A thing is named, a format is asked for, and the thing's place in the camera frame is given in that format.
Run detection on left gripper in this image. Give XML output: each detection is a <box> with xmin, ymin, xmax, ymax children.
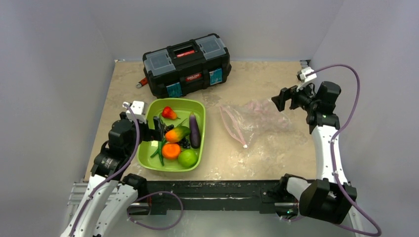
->
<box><xmin>121</xmin><ymin>112</ymin><xmax>164</xmax><ymax>155</ymax></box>

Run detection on red fake food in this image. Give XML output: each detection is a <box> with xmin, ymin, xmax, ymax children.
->
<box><xmin>161</xmin><ymin>106</ymin><xmax>179</xmax><ymax>120</ymax></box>

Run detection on orange green fake mango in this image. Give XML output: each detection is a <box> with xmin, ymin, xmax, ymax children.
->
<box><xmin>165</xmin><ymin>126</ymin><xmax>191</xmax><ymax>143</ymax></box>

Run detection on green plastic tray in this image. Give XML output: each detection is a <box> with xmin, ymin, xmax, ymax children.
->
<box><xmin>137</xmin><ymin>98</ymin><xmax>206</xmax><ymax>172</ymax></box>

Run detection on orange fake fruit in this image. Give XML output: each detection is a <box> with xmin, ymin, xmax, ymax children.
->
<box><xmin>162</xmin><ymin>143</ymin><xmax>181</xmax><ymax>160</ymax></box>

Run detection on black fake grapes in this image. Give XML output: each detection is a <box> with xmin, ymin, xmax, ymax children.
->
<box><xmin>165</xmin><ymin>125</ymin><xmax>188</xmax><ymax>148</ymax></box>

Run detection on purple fake eggplant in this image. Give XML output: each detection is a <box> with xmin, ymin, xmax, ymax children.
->
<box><xmin>189</xmin><ymin>112</ymin><xmax>201</xmax><ymax>149</ymax></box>

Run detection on clear zip top bag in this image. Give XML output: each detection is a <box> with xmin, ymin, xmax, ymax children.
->
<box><xmin>219</xmin><ymin>99</ymin><xmax>291</xmax><ymax>148</ymax></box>

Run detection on green fake apple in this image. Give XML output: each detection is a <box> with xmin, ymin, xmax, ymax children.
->
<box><xmin>177</xmin><ymin>149</ymin><xmax>199</xmax><ymax>168</ymax></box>

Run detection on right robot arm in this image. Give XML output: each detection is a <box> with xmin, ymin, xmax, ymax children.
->
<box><xmin>272</xmin><ymin>81</ymin><xmax>357</xmax><ymax>224</ymax></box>

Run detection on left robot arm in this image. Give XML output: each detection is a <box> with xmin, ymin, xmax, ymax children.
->
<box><xmin>62</xmin><ymin>112</ymin><xmax>164</xmax><ymax>237</ymax></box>

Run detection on black plastic toolbox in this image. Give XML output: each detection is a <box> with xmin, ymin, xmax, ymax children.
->
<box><xmin>142</xmin><ymin>33</ymin><xmax>232</xmax><ymax>99</ymax></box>

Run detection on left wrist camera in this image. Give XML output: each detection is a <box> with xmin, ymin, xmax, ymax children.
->
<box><xmin>123</xmin><ymin>101</ymin><xmax>147</xmax><ymax>124</ymax></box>

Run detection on red handled tool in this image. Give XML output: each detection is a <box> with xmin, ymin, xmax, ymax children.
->
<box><xmin>136</xmin><ymin>78</ymin><xmax>148</xmax><ymax>88</ymax></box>

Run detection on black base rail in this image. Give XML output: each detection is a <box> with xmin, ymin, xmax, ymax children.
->
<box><xmin>130</xmin><ymin>180</ymin><xmax>298</xmax><ymax>218</ymax></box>

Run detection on aluminium frame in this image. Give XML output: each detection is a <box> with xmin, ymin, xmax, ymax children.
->
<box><xmin>62</xmin><ymin>59</ymin><xmax>366</xmax><ymax>237</ymax></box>

